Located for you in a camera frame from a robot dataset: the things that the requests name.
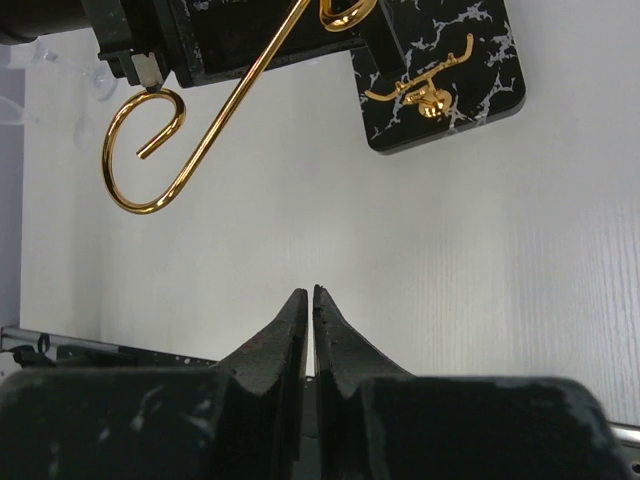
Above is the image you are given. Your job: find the gold wire glass rack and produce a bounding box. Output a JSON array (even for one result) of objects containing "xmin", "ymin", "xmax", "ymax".
[{"xmin": 101, "ymin": 0, "xmax": 476, "ymax": 216}]

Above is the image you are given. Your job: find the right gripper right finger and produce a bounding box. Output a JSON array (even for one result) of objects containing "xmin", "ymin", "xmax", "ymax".
[{"xmin": 313, "ymin": 287, "xmax": 632, "ymax": 479}]

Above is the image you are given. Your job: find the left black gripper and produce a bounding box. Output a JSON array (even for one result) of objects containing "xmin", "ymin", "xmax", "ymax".
[{"xmin": 1, "ymin": 0, "xmax": 400, "ymax": 90}]

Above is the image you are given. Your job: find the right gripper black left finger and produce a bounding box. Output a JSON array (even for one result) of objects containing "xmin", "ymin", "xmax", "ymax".
[{"xmin": 1, "ymin": 289, "xmax": 308, "ymax": 479}]

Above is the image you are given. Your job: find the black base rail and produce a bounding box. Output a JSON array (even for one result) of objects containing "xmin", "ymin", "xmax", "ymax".
[{"xmin": 1, "ymin": 326, "xmax": 216, "ymax": 369}]

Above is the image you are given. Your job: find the clear wine glass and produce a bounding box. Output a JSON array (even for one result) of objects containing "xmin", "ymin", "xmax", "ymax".
[
  {"xmin": 1, "ymin": 40, "xmax": 118, "ymax": 102},
  {"xmin": 1, "ymin": 96, "xmax": 95, "ymax": 151}
]

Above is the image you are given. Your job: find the black marble rack base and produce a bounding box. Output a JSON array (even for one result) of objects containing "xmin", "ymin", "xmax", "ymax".
[{"xmin": 351, "ymin": 0, "xmax": 526, "ymax": 153}]

